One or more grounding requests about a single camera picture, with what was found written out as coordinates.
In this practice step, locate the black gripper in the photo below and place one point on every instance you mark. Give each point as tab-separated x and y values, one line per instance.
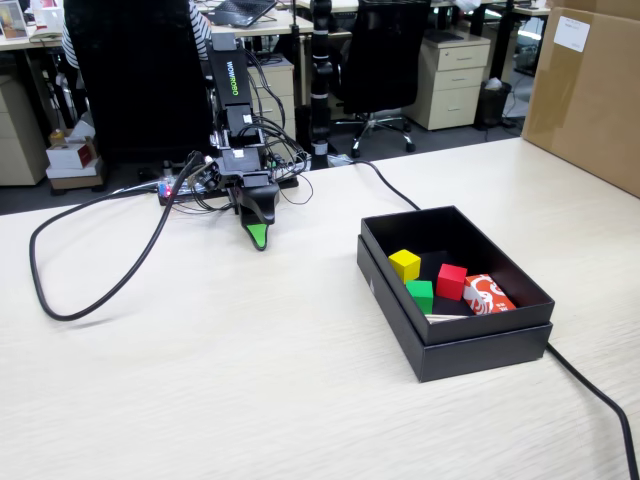
242	162

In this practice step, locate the yellow wooden cube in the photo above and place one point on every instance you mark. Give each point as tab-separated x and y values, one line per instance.
405	265

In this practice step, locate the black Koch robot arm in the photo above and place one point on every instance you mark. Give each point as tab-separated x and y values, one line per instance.
230	75

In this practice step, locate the white and red small box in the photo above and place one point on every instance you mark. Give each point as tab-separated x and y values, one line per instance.
70	156

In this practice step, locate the black cardboard box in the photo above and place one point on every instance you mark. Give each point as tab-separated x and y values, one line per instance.
500	280

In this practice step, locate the black open box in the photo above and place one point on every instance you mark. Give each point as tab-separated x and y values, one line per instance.
475	357

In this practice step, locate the large brown cardboard box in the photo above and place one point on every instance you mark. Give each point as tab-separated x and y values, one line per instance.
590	110

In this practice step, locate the controller board with LEDs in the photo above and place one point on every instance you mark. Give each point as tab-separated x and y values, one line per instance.
172	189

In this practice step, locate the black pole with white bands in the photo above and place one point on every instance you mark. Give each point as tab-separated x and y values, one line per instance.
320	75

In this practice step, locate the green wooden cube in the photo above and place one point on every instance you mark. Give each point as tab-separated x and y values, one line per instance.
420	292

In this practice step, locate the large black office chair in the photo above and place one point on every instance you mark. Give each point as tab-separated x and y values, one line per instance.
135	80

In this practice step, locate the person in striped shirt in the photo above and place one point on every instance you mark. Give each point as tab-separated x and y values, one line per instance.
200	30

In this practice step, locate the red wooden cube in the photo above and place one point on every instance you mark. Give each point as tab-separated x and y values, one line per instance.
451	281

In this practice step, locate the black mesh office chair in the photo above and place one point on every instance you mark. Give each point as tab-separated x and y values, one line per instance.
385	60

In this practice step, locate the black laptop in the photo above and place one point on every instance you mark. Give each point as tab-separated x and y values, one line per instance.
240	12

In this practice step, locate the beige three-drawer cabinet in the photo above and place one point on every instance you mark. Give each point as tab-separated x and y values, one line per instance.
450	80

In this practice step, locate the orange and white carton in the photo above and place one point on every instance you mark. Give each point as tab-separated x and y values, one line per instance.
487	295

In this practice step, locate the tall beige side cabinet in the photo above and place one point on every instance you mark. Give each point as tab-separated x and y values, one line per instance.
20	135

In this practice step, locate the black trash bin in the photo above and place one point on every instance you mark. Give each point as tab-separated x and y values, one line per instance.
494	102

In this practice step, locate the framed picture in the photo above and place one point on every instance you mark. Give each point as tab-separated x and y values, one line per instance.
12	20

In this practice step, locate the white shipping label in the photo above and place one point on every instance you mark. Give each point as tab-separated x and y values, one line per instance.
571	34

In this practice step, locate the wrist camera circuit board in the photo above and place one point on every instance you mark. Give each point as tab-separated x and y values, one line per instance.
202	175

